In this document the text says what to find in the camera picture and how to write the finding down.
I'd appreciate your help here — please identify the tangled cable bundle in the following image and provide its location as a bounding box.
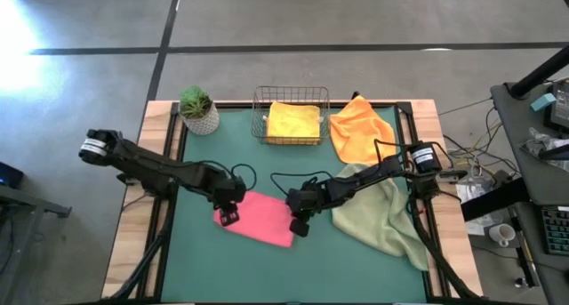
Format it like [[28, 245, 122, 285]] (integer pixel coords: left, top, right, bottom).
[[442, 98, 521, 190]]

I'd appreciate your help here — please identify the succulent in white patterned pot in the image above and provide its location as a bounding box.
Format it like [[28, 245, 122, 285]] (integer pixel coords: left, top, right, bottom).
[[178, 85, 221, 136]]

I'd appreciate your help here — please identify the grey desk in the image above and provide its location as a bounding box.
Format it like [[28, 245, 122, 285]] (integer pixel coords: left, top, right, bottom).
[[490, 80, 569, 305]]

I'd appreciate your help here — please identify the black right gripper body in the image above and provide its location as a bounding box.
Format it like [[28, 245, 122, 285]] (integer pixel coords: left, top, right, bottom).
[[286, 182, 333, 220]]

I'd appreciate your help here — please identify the green table mat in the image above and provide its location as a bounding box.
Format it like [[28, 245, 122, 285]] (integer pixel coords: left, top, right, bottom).
[[162, 105, 428, 304]]

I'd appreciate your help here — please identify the black keyboard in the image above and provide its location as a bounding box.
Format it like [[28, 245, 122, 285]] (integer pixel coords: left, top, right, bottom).
[[540, 205, 569, 257]]

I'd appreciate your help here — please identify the black device with blue light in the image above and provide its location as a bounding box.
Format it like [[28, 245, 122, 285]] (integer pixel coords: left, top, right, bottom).
[[0, 161, 26, 189]]

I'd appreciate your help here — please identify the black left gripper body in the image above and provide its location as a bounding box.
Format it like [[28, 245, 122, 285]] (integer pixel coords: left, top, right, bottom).
[[211, 174, 248, 210]]

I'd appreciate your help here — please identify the small teal box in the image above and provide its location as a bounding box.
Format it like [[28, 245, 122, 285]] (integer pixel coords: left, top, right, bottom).
[[531, 92, 557, 113]]

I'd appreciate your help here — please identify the black corrugated cable conduit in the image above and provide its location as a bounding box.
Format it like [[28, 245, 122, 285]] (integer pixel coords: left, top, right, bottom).
[[406, 197, 484, 302]]

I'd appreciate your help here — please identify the pink microfiber towel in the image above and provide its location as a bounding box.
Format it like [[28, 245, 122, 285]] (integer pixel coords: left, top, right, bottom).
[[212, 189, 297, 248]]

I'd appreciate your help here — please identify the black metal stand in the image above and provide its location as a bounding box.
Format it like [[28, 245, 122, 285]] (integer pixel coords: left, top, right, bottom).
[[0, 184, 72, 305]]

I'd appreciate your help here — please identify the yellow microfiber towel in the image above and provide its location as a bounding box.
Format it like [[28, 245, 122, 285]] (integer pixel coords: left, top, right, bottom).
[[266, 100, 322, 140]]

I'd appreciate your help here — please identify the light green microfiber towel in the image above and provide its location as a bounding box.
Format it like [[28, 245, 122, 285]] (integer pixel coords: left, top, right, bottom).
[[331, 162, 430, 272]]

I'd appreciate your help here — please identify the dark wire basket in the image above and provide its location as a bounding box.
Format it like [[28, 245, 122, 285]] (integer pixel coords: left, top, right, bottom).
[[251, 85, 331, 146]]

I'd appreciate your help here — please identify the black aluminium table frame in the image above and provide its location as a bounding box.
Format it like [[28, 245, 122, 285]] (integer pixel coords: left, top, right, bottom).
[[100, 99, 485, 305]]

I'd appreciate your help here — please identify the black desk foot bar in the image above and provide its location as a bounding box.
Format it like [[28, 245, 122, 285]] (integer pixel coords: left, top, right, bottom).
[[460, 178, 530, 222]]

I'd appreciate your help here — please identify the white mug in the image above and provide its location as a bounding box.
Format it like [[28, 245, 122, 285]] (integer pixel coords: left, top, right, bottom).
[[488, 223, 517, 248]]

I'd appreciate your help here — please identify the black pole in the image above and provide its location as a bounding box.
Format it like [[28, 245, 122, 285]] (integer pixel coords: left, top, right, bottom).
[[509, 44, 569, 100]]

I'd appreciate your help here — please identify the crumpled clear plastic bag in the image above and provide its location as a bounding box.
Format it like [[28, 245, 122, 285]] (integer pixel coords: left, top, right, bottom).
[[518, 126, 569, 171]]

